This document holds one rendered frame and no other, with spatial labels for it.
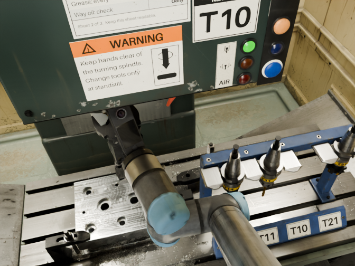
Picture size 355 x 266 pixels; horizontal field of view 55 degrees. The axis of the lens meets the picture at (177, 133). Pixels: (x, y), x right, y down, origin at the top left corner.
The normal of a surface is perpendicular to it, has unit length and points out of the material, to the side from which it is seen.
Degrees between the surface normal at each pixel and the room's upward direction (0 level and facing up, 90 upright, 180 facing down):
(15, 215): 24
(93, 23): 90
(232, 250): 55
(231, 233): 42
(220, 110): 0
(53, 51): 90
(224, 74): 90
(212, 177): 0
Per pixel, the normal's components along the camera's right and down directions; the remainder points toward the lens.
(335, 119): -0.44, -0.53
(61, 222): -0.04, -0.67
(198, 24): 0.23, 0.71
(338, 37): -0.97, 0.19
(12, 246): 0.36, -0.69
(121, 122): 0.44, 0.29
